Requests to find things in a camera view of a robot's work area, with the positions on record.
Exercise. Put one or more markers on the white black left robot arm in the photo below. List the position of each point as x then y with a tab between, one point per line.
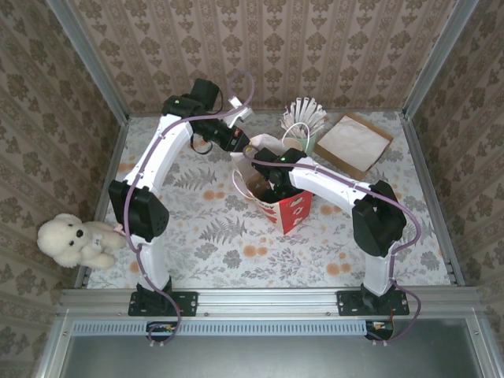
165	149

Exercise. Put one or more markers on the aluminium front rail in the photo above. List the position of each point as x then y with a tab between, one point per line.
267	303

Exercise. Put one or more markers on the brown pulp cup carrier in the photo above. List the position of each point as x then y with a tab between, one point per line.
256	184

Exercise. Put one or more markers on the aluminium frame post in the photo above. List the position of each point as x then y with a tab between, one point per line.
437	59
93	63

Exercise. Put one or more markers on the red white paper gift bag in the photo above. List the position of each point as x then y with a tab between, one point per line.
293	212

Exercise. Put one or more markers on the white wrapped stirrer bundle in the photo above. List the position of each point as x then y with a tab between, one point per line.
305	114

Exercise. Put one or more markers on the floral table cover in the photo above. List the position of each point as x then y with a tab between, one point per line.
236	271

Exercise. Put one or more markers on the grey metal panel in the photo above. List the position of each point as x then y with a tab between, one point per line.
275	358

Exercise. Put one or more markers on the white paper napkin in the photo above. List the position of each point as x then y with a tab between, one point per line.
352	143

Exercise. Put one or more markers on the aluminium frame back rail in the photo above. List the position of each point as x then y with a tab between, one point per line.
267	114

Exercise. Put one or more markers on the white teddy bear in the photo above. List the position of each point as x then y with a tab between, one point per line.
63	240

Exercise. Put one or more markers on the mint green holder cup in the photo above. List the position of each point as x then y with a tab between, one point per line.
311	143

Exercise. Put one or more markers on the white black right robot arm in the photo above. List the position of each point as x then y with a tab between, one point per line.
330	181

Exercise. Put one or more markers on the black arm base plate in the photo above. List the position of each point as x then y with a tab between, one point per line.
350	305
185	303

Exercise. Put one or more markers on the aluminium frame side rail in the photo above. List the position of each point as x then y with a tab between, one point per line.
419	157
115	157

